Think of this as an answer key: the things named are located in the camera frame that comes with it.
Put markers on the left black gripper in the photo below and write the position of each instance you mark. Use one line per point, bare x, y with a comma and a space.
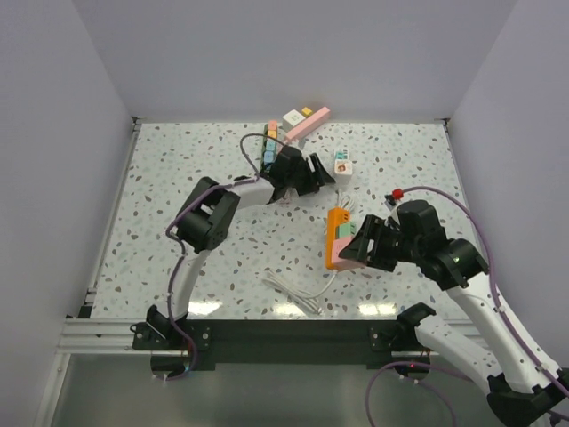
315, 179

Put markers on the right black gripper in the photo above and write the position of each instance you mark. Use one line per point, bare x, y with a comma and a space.
374, 228

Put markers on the white power strip cartoon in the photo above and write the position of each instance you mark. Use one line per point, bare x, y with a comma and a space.
342, 167

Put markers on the orange power strip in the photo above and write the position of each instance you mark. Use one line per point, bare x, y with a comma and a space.
335, 217

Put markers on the pink power strip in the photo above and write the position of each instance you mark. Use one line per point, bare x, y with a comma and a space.
308, 125

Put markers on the white cube adapter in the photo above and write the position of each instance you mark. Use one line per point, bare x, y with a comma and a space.
291, 119

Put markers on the green plug adapter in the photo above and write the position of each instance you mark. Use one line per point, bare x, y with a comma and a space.
346, 229

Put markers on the pink cube plug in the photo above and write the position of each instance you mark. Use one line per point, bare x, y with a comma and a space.
339, 263

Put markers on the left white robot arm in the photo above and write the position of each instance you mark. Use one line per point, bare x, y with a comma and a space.
202, 224

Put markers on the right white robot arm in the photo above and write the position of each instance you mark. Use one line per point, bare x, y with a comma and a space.
520, 381

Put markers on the green power strip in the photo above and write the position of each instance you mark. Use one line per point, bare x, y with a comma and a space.
265, 137

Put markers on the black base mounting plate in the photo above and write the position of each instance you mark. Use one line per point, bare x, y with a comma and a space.
370, 343

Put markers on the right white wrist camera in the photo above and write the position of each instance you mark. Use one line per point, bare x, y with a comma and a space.
392, 199

